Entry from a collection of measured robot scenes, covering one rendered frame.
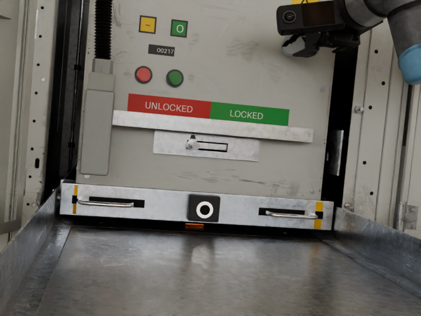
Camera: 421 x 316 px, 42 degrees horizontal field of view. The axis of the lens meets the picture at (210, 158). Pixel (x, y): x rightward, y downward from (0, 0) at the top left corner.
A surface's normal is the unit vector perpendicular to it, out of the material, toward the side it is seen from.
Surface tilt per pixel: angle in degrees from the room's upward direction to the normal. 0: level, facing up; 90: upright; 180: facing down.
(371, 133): 90
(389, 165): 90
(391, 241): 90
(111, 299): 0
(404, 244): 90
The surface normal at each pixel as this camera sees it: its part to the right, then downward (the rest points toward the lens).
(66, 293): 0.09, -0.99
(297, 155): 0.17, 0.07
